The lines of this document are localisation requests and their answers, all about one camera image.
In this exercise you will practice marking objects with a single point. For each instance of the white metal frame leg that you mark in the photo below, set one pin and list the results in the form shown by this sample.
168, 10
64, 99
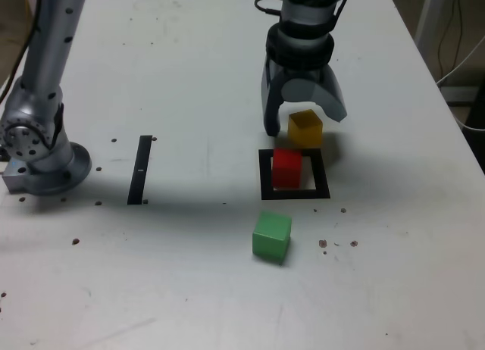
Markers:
426, 16

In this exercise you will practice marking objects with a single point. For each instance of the red cube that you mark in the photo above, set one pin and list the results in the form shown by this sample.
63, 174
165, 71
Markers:
286, 170

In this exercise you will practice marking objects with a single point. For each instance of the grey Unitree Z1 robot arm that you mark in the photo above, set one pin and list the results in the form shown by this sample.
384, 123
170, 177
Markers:
45, 62

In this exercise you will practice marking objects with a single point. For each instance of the black tape square outline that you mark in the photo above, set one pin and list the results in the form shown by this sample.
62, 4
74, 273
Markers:
324, 175

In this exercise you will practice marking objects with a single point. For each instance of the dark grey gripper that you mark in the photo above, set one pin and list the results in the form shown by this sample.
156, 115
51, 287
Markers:
299, 73

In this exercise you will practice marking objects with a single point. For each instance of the yellow cube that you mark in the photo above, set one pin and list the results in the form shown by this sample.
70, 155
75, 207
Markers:
305, 130

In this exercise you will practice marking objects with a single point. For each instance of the black tape strip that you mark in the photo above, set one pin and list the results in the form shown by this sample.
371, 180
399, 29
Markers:
138, 160

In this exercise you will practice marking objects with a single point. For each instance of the grey bar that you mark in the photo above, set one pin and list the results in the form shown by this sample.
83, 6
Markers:
460, 94

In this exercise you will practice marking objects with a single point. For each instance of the green cube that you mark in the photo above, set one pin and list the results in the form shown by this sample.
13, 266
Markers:
271, 236

